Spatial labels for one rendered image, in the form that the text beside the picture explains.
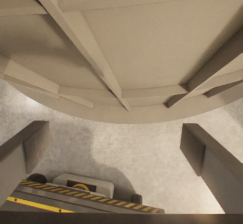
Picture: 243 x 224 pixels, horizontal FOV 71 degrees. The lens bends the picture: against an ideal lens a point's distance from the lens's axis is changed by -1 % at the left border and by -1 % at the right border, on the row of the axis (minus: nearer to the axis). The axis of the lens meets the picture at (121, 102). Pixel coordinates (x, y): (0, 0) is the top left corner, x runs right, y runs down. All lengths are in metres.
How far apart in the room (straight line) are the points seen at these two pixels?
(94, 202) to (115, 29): 0.53
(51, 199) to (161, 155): 0.51
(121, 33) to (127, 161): 0.75
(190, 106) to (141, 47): 0.67
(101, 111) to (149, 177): 0.40
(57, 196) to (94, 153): 0.33
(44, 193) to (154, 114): 0.56
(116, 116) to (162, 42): 0.66
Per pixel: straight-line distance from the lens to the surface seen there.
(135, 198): 0.82
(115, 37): 0.23
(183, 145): 0.17
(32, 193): 0.70
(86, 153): 0.94
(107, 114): 0.88
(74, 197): 0.64
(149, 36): 0.23
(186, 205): 0.97
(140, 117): 0.86
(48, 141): 0.17
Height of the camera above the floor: 0.88
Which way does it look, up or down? 79 degrees down
